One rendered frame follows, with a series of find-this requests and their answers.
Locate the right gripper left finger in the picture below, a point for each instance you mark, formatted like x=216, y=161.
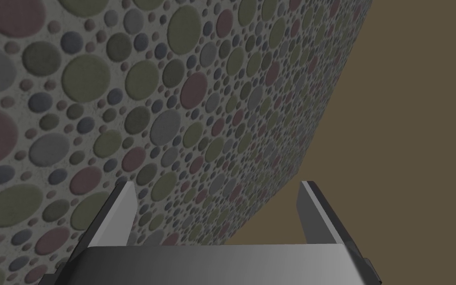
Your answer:
x=113, y=221

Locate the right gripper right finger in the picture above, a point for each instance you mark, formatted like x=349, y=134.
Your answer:
x=319, y=215

